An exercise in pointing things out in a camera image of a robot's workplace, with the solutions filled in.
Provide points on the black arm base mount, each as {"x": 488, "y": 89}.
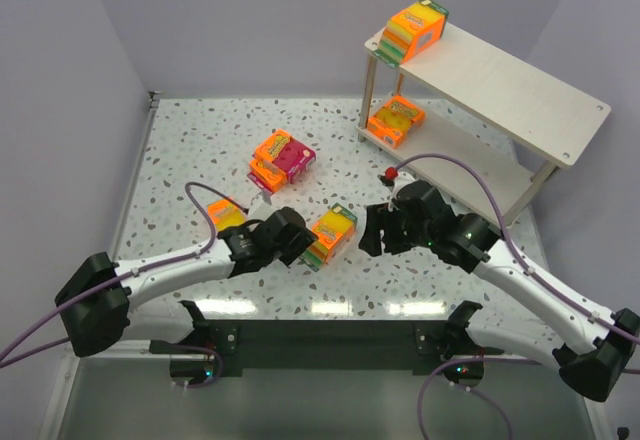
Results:
{"x": 406, "y": 345}

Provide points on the Sponge Daddy yellow green box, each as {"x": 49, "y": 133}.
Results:
{"x": 225, "y": 214}

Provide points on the aluminium frame rail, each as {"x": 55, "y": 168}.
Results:
{"x": 98, "y": 315}

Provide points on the pink Scrub Mommy box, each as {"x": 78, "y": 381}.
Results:
{"x": 284, "y": 151}

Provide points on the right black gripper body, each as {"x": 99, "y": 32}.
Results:
{"x": 392, "y": 230}

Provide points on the Scrub Daddy yellow sponge box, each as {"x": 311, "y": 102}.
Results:
{"x": 395, "y": 120}

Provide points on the Sponge Daddy multipack box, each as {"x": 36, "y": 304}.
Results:
{"x": 411, "y": 31}
{"x": 333, "y": 229}

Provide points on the orange Scrub Daddy box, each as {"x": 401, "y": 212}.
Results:
{"x": 267, "y": 177}

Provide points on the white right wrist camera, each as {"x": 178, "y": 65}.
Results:
{"x": 395, "y": 180}

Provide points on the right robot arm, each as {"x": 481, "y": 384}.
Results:
{"x": 593, "y": 344}

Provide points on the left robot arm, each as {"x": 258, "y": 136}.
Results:
{"x": 228, "y": 254}

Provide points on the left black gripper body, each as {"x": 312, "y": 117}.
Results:
{"x": 298, "y": 248}

